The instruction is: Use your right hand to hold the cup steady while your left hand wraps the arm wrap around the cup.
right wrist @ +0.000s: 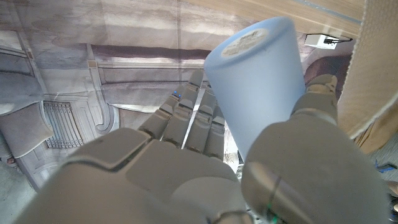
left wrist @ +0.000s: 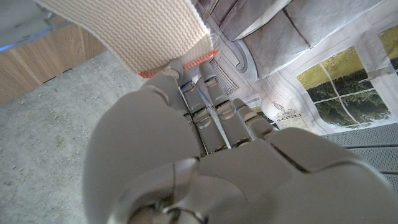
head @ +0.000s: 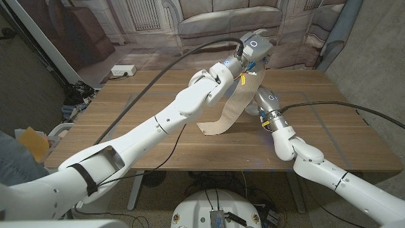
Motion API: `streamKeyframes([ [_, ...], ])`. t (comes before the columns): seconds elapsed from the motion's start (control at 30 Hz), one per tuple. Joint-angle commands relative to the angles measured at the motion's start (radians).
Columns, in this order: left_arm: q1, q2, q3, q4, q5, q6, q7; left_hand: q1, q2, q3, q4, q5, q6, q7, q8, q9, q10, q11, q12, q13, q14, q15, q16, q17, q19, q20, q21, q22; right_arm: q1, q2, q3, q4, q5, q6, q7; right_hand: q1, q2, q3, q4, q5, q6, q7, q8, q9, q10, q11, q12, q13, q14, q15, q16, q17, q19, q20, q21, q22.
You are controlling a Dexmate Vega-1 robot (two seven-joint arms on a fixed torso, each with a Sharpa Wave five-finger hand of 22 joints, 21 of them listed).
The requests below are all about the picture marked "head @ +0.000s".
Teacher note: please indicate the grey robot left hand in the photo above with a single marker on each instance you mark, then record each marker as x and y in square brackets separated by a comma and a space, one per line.
[254, 47]

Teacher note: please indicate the beige elastic arm wrap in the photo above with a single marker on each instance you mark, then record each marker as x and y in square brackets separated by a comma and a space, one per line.
[237, 104]

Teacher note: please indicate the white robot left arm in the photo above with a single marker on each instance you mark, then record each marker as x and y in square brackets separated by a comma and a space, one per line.
[142, 139]

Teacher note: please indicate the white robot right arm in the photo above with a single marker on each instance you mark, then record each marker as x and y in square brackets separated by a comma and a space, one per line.
[316, 171]

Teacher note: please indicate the blue-grey rolled backdrop edge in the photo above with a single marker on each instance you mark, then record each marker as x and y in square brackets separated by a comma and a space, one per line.
[340, 31]

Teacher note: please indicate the white power strip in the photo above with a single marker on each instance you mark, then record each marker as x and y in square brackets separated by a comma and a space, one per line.
[122, 70]

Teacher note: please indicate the grey table leg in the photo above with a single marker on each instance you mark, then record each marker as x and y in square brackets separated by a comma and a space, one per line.
[299, 199]

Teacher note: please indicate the printed sofa room backdrop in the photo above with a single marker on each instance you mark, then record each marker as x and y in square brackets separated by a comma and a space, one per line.
[95, 31]

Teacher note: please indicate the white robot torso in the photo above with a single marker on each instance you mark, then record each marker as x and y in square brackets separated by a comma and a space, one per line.
[196, 209]

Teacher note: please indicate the grey finned electronics module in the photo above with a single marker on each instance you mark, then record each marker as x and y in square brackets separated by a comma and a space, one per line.
[217, 219]

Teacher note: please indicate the white table leg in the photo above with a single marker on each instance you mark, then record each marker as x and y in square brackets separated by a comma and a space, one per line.
[136, 190]

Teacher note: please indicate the white slanted board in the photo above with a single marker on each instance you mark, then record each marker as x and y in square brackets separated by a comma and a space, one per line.
[44, 41]

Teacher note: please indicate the white plastic bin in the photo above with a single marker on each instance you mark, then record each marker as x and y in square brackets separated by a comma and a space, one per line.
[60, 128]

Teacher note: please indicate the yellow paper envelope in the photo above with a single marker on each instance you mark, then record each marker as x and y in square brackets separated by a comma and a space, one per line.
[31, 142]

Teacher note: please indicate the person in blue jeans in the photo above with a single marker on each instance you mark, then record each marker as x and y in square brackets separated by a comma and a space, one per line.
[16, 164]

